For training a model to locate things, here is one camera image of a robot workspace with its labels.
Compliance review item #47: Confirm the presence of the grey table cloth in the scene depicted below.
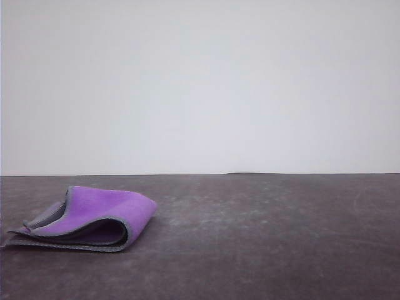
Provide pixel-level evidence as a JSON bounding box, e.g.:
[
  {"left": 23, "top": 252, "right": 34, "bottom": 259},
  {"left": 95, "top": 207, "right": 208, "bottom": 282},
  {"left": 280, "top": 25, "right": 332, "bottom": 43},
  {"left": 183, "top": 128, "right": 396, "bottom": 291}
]
[{"left": 0, "top": 171, "right": 400, "bottom": 300}]

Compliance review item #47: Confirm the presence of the purple towel with grey hem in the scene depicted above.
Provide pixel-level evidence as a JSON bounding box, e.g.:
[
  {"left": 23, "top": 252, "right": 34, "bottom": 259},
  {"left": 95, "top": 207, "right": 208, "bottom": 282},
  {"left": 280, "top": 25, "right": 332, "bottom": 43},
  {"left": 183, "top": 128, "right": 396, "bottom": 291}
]
[{"left": 0, "top": 184, "right": 158, "bottom": 253}]

